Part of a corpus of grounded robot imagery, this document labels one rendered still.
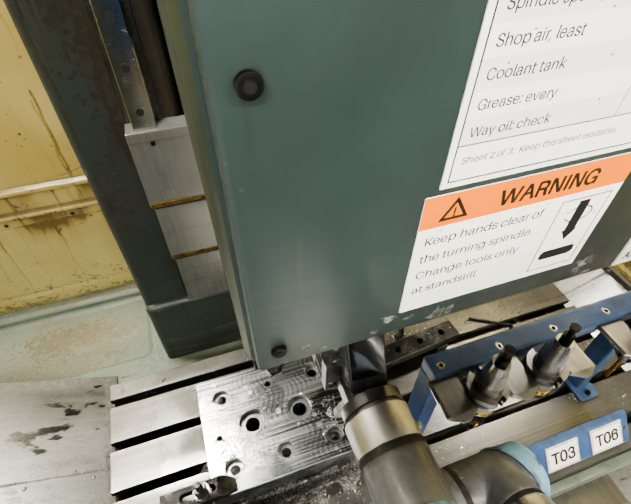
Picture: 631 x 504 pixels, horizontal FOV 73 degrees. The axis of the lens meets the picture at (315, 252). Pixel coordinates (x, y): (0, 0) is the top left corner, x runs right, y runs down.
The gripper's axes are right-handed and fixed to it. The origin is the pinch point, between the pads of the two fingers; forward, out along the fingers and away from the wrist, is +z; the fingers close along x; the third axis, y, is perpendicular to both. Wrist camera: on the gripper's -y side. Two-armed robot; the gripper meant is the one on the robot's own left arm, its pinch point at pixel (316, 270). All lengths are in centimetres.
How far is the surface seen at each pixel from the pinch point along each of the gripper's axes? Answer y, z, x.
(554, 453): 44, -25, 42
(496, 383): 12.1, -18.6, 21.0
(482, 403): 16.1, -19.4, 19.6
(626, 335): 17, -17, 50
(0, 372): 83, 57, -87
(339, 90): -36.8, -20.4, -6.5
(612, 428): 43, -25, 56
